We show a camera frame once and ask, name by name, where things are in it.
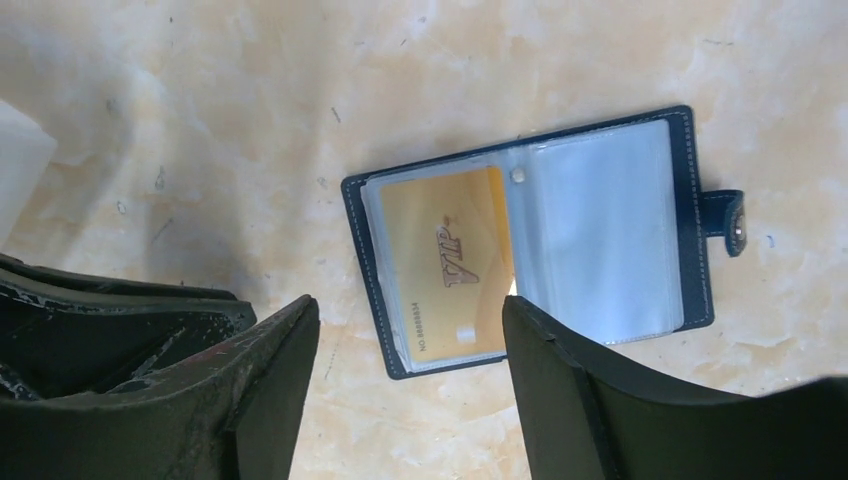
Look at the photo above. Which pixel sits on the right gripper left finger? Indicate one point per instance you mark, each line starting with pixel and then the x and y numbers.
pixel 232 411

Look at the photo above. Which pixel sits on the white plastic card tray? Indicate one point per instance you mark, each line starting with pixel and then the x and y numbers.
pixel 26 151

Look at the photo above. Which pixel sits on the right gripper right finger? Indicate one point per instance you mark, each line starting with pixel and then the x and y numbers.
pixel 588 412

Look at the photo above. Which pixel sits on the gold VIP card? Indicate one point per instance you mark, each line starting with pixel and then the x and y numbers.
pixel 447 265

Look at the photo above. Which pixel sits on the navy blue card holder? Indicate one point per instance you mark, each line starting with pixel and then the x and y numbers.
pixel 608 222

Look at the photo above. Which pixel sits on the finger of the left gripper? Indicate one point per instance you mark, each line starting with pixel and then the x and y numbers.
pixel 65 333

